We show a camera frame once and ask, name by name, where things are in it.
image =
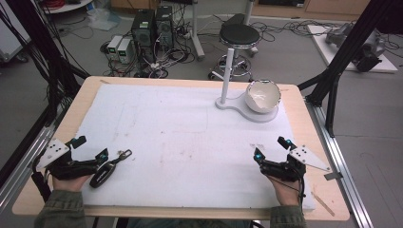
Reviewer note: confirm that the white floor board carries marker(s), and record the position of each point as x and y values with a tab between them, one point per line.
332	53

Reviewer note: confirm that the black computer tower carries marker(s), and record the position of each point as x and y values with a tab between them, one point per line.
144	34
164	27

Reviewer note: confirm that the grey tape piece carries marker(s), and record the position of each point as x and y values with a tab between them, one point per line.
332	176

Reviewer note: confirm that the aluminium rail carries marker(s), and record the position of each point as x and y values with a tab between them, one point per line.
342	164
28	158

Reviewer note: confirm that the wooden table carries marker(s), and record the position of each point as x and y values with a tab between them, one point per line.
69	120

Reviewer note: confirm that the white eggshell-shaped bowl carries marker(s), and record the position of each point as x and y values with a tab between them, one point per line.
263	96

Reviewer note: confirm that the person's left hand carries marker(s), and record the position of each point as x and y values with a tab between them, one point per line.
70	183

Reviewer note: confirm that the wooden stick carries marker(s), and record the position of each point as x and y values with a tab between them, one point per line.
322	203

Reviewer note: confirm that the person's right hand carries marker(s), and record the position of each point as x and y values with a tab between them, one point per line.
285	191

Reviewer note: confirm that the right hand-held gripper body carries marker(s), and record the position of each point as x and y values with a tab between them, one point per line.
293	164

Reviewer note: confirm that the black round stool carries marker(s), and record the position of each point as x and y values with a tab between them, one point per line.
239	36

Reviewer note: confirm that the grey machine on board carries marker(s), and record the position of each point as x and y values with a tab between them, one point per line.
370	50

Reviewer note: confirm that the clear plastic bag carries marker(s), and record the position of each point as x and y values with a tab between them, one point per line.
103	19

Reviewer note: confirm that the white power supply unit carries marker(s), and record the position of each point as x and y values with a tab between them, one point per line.
125	50
114	46

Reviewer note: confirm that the black metal frame strut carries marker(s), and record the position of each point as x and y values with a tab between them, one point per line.
345	53
38	47

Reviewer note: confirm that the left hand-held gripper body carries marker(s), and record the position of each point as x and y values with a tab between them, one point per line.
60	166

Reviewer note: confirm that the white stand with post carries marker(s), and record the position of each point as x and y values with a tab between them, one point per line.
226	79

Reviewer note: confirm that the white foam mat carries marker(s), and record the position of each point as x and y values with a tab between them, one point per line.
190	142

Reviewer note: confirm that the grey metal stand leg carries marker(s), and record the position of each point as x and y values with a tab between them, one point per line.
197	34

